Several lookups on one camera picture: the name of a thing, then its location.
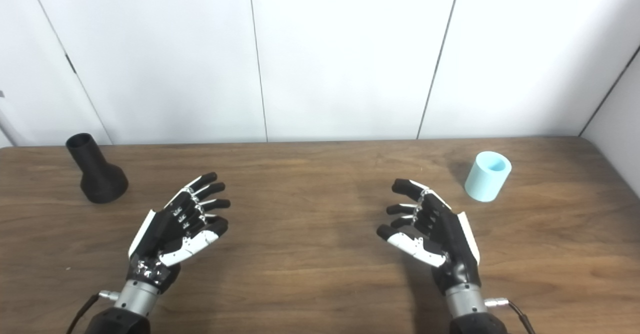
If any left black-white robot hand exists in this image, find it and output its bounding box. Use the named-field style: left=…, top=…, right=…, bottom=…
left=127, top=172, right=232, bottom=294

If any right black-white robot hand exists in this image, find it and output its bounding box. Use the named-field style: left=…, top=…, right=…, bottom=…
left=376, top=178, right=482, bottom=294

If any light blue cylinder cup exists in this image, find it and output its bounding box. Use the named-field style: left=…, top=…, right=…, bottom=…
left=464, top=151, right=513, bottom=203

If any black flared nozzle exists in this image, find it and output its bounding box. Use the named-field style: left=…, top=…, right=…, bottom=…
left=65, top=133, right=129, bottom=204

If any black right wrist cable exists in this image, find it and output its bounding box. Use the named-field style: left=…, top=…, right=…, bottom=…
left=484, top=298, right=537, bottom=334

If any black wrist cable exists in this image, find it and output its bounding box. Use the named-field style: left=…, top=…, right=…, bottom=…
left=66, top=290, right=121, bottom=334
left=484, top=298, right=537, bottom=334

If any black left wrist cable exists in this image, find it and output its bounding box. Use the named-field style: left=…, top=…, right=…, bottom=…
left=66, top=290, right=121, bottom=334

